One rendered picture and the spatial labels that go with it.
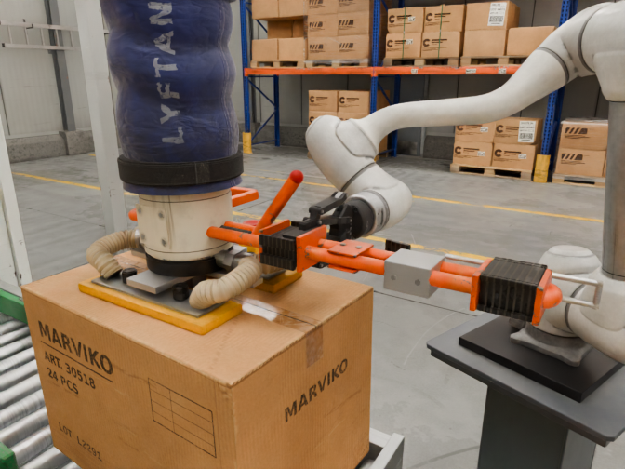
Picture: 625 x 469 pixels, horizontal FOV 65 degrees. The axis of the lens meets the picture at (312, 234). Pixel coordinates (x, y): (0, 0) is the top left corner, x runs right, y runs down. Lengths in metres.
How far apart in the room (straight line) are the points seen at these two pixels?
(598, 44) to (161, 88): 0.81
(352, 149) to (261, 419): 0.58
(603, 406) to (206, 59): 1.13
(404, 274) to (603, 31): 0.65
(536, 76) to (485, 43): 6.82
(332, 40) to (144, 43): 8.06
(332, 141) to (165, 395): 0.60
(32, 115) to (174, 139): 9.70
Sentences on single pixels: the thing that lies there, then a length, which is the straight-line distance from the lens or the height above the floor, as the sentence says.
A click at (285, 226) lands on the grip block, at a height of 1.22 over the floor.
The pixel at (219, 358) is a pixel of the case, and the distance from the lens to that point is 0.76.
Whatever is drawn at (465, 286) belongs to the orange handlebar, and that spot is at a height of 1.21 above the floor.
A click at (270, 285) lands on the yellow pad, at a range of 0.95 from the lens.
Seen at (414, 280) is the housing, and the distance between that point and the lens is 0.70.
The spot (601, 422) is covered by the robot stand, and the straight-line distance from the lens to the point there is 1.31.
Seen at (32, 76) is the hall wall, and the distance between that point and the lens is 10.55.
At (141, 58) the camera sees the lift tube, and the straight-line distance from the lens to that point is 0.86.
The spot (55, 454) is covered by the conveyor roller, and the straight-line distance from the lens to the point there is 1.53.
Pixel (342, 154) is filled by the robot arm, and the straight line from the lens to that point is 1.06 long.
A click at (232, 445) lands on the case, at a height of 0.97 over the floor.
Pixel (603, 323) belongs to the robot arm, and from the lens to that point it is 1.26.
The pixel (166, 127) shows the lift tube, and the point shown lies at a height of 1.39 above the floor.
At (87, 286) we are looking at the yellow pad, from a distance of 1.04.
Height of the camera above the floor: 1.47
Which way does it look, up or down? 18 degrees down
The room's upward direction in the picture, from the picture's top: straight up
